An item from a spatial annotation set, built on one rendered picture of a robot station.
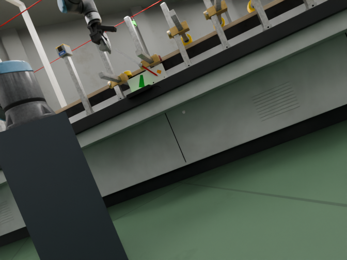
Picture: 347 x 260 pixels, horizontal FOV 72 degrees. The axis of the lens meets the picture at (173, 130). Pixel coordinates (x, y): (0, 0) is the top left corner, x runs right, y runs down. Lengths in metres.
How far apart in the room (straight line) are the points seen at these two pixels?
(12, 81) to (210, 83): 1.03
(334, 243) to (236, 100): 1.20
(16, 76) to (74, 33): 4.96
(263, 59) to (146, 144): 0.99
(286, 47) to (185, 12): 5.62
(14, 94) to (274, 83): 1.46
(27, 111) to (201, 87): 0.97
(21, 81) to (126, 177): 1.15
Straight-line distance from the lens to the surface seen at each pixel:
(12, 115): 1.04
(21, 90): 1.06
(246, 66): 1.54
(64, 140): 0.95
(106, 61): 1.72
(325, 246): 0.69
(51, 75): 3.18
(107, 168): 2.00
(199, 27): 7.03
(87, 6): 1.69
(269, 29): 1.56
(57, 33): 5.99
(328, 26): 1.68
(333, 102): 1.85
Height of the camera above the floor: 0.38
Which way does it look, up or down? level
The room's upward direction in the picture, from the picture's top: 23 degrees counter-clockwise
